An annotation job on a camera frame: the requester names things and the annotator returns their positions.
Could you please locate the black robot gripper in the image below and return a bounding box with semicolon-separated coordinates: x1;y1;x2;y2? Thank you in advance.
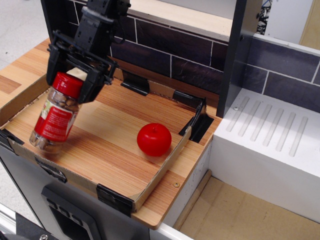
46;0;131;104

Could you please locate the red lidded basil spice bottle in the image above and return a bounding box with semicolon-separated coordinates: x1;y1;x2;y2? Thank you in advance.
29;72;83;154

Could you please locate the cardboard fence with black tape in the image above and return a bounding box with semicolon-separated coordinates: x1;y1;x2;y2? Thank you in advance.
0;51;215;218

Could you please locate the cream toy garlic bulb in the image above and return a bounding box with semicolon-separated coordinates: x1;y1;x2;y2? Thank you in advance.
66;67;88;81

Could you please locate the red toy apple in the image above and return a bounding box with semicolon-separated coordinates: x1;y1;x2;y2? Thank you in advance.
136;123;172;157

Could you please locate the wooden ledge shelf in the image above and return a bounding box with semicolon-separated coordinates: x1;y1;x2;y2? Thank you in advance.
128;0;233;42

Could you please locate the black oven control panel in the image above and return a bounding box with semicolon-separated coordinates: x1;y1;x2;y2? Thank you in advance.
41;187;101;240

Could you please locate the white sink drainboard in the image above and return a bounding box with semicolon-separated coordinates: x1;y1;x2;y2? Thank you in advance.
209;89;320;222

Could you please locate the dark grey vertical post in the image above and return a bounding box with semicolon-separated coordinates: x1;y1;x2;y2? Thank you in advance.
216;0;262;118

